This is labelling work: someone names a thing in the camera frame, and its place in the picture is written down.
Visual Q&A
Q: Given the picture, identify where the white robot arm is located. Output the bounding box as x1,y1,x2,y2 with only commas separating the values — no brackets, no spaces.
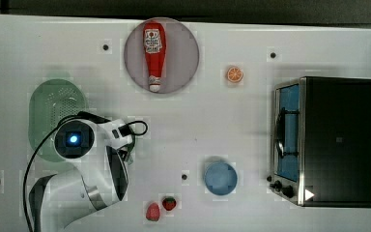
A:
28,111,133,232

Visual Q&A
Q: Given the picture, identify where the orange slice toy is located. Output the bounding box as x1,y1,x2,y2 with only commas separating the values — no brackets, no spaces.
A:
226,67,243,83

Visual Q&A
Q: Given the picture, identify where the grey round plate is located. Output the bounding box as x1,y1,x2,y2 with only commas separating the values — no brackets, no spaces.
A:
124,17,199,94

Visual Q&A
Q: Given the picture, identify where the blue bowl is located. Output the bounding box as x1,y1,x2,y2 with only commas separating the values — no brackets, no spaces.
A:
204,160,238,196

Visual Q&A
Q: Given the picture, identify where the red toy strawberry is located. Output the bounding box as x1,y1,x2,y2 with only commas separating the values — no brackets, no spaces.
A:
162,196,177,211

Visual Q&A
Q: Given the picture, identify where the red ketchup bottle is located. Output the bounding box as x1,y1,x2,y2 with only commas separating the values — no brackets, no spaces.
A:
143,20,166,93

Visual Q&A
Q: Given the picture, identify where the pink toy strawberry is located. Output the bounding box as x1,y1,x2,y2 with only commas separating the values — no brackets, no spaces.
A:
146,202,160,221

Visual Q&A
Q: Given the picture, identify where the black toaster oven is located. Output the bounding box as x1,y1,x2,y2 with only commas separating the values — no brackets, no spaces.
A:
267,76,371,208

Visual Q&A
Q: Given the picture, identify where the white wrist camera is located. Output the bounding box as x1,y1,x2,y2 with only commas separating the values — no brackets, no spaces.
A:
104,119,133,149

